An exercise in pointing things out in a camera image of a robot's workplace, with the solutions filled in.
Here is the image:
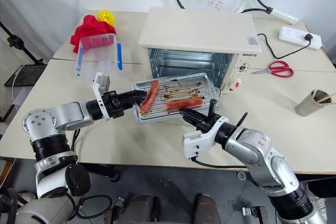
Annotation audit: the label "oven dial without knob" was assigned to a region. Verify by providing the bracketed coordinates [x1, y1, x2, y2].
[236, 62, 250, 74]

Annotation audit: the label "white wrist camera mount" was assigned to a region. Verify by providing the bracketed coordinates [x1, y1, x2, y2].
[92, 71, 111, 120]
[182, 119, 228, 159]

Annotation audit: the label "black cable loop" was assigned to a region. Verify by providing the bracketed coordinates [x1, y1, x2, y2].
[75, 194, 114, 218]

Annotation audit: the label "white oven knob red mark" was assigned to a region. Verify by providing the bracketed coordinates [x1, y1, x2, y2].
[227, 77, 244, 93]

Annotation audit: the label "silver robot torso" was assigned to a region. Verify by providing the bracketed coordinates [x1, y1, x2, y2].
[15, 194, 77, 224]

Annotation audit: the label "metal baking tray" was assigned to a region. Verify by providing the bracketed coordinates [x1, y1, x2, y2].
[131, 73, 219, 126]

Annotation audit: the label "grey cup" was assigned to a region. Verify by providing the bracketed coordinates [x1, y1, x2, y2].
[295, 89, 333, 118]

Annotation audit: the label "straight red sausage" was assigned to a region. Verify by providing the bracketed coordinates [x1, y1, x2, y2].
[164, 97, 204, 111]

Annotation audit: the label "dark rounded shape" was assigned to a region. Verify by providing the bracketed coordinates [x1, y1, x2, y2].
[127, 194, 161, 224]
[195, 194, 222, 224]

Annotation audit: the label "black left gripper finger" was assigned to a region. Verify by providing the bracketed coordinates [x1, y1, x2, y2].
[120, 89, 148, 100]
[121, 97, 145, 110]

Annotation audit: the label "black flat mat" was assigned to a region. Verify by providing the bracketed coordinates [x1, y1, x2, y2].
[4, 63, 48, 89]

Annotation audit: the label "black plug with cable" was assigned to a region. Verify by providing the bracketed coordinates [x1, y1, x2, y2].
[256, 33, 314, 60]

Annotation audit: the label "yellow plastic ball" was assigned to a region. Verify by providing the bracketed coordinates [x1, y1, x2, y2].
[97, 9, 117, 27]

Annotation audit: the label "black tripod stand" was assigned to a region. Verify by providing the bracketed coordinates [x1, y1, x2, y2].
[0, 20, 45, 65]

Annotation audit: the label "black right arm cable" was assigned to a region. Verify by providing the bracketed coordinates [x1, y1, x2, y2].
[187, 155, 249, 170]

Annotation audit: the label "red handled scissors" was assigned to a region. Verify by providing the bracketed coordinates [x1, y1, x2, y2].
[250, 60, 295, 79]

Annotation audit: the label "black pointed cable tie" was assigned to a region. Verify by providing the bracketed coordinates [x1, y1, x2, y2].
[237, 112, 249, 128]

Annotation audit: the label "wooden sticks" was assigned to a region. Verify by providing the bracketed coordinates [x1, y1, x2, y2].
[311, 90, 336, 104]

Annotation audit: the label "cream toaster oven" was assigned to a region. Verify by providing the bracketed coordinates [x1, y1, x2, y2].
[138, 6, 263, 97]

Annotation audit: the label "clear container with blue clips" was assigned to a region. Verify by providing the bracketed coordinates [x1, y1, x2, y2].
[73, 33, 124, 78]

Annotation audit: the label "red cloth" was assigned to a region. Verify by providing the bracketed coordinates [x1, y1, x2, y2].
[70, 14, 118, 53]

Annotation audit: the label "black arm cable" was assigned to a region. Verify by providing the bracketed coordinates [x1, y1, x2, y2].
[69, 129, 81, 154]
[187, 155, 249, 170]

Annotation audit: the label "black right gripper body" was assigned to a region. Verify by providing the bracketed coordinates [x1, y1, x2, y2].
[193, 114, 223, 133]

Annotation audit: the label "white power strip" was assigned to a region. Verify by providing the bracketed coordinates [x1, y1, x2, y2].
[277, 25, 323, 51]

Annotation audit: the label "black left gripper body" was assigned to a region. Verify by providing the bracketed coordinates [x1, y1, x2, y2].
[102, 90, 126, 119]

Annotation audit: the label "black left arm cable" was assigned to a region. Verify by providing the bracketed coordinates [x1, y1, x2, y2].
[69, 129, 81, 154]

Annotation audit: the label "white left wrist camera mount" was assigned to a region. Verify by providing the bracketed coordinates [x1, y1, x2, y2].
[92, 71, 111, 120]

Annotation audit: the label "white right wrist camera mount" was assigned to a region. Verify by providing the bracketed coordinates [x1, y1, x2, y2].
[182, 119, 228, 159]

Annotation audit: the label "curved red sausage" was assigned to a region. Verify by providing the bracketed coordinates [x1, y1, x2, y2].
[139, 80, 161, 115]

